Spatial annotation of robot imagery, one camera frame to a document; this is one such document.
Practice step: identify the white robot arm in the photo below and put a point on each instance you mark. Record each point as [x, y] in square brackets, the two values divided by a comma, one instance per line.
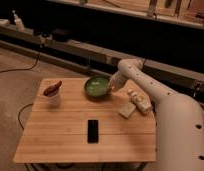
[179, 120]

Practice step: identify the white spray bottle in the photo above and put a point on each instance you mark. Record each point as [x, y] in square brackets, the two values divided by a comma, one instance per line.
[18, 21]

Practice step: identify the black round object on ledge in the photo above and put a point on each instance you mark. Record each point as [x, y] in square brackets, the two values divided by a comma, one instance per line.
[61, 35]

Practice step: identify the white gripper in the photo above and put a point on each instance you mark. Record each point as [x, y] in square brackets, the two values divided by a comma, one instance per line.
[117, 81]

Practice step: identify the wooden table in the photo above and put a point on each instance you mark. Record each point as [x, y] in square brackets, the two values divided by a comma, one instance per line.
[59, 134]

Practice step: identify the green ceramic bowl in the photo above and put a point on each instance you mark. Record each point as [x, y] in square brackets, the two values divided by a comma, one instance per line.
[97, 86]

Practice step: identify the black phone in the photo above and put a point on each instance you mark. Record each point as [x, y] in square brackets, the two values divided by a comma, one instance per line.
[93, 131]

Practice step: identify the white cup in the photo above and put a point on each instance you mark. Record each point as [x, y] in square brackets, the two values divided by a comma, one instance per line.
[54, 100]

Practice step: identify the beige sponge block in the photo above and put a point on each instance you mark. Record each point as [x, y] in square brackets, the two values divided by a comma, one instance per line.
[127, 109]

